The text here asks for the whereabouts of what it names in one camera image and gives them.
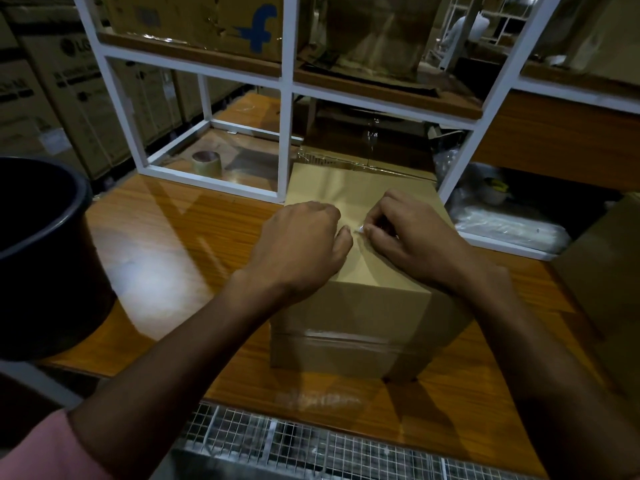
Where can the brown packing tape roll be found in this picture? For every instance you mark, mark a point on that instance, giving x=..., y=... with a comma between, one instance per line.
x=205, y=169

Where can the person's right hand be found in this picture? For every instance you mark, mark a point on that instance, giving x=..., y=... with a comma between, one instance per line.
x=420, y=244

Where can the stack of large appliance cartons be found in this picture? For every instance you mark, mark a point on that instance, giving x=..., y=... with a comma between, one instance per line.
x=75, y=94

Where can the white tape roll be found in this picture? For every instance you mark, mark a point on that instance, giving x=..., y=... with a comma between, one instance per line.
x=495, y=194

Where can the person's left forearm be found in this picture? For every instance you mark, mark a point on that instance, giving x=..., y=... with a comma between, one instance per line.
x=175, y=384

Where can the wooden drawer panel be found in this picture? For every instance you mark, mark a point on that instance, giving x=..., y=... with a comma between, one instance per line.
x=560, y=139

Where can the white plastic pack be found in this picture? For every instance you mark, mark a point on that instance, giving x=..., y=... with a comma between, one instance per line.
x=510, y=229

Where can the crumpled brown cardboard box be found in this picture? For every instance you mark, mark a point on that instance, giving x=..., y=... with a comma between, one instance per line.
x=370, y=34

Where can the small orange white sticker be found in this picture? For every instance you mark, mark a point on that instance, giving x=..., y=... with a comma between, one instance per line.
x=359, y=228

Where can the white metal shelf rack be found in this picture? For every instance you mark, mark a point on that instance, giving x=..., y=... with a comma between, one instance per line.
x=286, y=134

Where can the black plastic bucket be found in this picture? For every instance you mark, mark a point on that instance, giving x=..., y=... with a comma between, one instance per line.
x=45, y=254

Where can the person's left hand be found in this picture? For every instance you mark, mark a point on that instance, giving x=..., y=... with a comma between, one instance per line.
x=295, y=249

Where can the plain brown cardboard box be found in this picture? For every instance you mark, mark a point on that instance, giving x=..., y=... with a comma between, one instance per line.
x=610, y=294
x=360, y=309

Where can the clear crumpled plastic bag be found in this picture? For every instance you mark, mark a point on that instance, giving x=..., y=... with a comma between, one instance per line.
x=450, y=169

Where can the pink left shirt sleeve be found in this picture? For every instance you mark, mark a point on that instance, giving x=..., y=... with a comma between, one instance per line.
x=45, y=449

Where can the person's right forearm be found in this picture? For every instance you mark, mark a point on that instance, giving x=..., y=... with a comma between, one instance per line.
x=550, y=384

